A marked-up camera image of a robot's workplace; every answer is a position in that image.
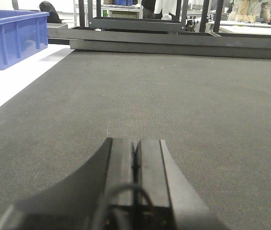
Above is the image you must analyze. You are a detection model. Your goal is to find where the black office chair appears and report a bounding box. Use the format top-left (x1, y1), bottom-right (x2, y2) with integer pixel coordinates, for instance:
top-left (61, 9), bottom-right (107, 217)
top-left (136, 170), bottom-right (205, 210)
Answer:
top-left (39, 1), bottom-right (62, 23)

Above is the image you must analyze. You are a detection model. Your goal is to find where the black metal frame rack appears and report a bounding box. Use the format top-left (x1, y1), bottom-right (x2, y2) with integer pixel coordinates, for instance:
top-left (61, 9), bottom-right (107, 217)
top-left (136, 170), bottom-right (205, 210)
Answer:
top-left (48, 0), bottom-right (271, 59)

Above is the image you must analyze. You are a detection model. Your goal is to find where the blue plastic crate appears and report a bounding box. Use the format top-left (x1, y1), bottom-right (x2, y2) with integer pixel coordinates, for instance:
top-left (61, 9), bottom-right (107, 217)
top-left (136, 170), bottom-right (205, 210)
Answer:
top-left (0, 10), bottom-right (49, 70)

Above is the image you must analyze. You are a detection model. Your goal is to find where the person in white coat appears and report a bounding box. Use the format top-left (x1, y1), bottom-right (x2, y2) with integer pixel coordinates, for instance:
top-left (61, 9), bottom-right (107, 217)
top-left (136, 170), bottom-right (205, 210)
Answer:
top-left (153, 0), bottom-right (177, 21)

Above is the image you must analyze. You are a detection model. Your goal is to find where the seated person at desk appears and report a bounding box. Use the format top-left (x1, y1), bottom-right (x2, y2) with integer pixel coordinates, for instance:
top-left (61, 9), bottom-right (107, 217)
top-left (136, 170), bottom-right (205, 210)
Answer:
top-left (228, 0), bottom-right (271, 23)

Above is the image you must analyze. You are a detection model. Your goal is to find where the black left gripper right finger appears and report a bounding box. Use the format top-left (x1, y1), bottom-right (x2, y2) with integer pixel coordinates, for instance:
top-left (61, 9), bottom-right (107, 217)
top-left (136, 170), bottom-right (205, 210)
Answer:
top-left (136, 139), bottom-right (227, 230)

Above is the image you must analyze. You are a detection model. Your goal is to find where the black sensor cable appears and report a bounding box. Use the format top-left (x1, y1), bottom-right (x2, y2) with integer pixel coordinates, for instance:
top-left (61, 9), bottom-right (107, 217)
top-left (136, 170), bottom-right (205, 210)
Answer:
top-left (94, 183), bottom-right (155, 230)

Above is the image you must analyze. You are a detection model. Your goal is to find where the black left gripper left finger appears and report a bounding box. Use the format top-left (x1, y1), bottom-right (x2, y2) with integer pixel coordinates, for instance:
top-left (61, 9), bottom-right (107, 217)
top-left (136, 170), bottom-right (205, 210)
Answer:
top-left (0, 138), bottom-right (134, 230)

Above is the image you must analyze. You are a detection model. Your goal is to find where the dark grey table mat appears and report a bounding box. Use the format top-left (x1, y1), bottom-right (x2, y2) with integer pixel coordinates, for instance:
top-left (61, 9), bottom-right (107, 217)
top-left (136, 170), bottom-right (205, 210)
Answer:
top-left (0, 51), bottom-right (271, 230)

